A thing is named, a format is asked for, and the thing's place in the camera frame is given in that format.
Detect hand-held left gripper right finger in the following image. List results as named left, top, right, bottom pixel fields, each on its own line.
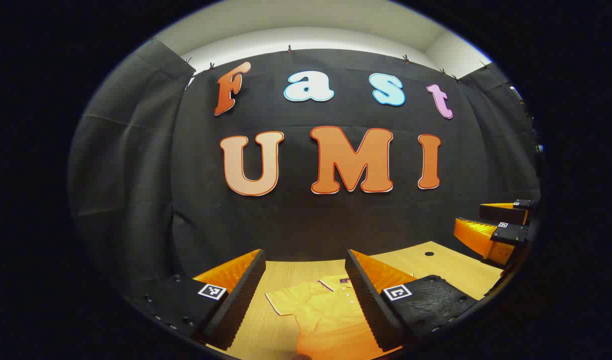
left=344, top=248, right=479, bottom=353

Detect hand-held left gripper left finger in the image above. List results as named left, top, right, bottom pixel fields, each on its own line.
left=128, top=248, right=267, bottom=351

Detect orange polo T-shirt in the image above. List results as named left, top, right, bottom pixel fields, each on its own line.
left=265, top=276, right=402, bottom=360

